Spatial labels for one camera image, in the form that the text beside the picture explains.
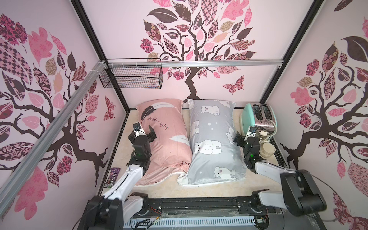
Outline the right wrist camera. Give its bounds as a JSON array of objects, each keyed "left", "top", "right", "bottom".
[{"left": 244, "top": 126, "right": 259, "bottom": 140}]

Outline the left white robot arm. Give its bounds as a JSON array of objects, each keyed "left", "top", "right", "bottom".
[{"left": 73, "top": 122, "right": 157, "bottom": 230}]

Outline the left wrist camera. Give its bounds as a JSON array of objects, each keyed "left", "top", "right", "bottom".
[{"left": 133, "top": 122, "right": 146, "bottom": 136}]

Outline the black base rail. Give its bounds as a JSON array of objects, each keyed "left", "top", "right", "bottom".
[{"left": 125, "top": 196, "right": 319, "bottom": 230}]

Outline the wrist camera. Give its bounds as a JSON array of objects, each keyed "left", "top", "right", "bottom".
[
  {"left": 133, "top": 122, "right": 146, "bottom": 136},
  {"left": 244, "top": 126, "right": 259, "bottom": 140}
]

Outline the pink feather pillow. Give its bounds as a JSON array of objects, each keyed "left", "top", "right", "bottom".
[{"left": 136, "top": 99, "right": 192, "bottom": 187}]

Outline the purple candy packet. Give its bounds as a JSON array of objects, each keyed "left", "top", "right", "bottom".
[{"left": 103, "top": 167, "right": 121, "bottom": 188}]

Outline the aluminium frame bar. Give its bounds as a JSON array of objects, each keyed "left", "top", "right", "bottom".
[
  {"left": 102, "top": 58, "right": 284, "bottom": 68},
  {"left": 1, "top": 60, "right": 106, "bottom": 215}
]

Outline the cream ceramic cup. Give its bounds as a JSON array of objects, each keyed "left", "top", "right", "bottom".
[{"left": 260, "top": 143, "right": 276, "bottom": 158}]

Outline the grey polar bear pillow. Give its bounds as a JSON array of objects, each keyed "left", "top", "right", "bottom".
[{"left": 178, "top": 99, "right": 247, "bottom": 186}]

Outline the white slotted cable duct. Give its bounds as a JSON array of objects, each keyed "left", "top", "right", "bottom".
[{"left": 123, "top": 216, "right": 256, "bottom": 230}]

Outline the aluminium frame bar left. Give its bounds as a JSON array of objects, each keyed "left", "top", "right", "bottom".
[{"left": 1, "top": 60, "right": 106, "bottom": 215}]

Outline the aluminium frame bar back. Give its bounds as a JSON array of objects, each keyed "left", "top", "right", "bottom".
[{"left": 102, "top": 58, "right": 284, "bottom": 68}]

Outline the black wire basket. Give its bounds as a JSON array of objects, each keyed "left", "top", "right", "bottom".
[{"left": 99, "top": 58, "right": 163, "bottom": 89}]

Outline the mint green chrome toaster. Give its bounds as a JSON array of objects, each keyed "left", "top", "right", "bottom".
[{"left": 240, "top": 103, "right": 278, "bottom": 143}]

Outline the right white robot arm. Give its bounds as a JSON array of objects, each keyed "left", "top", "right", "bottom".
[{"left": 234, "top": 132, "right": 327, "bottom": 217}]

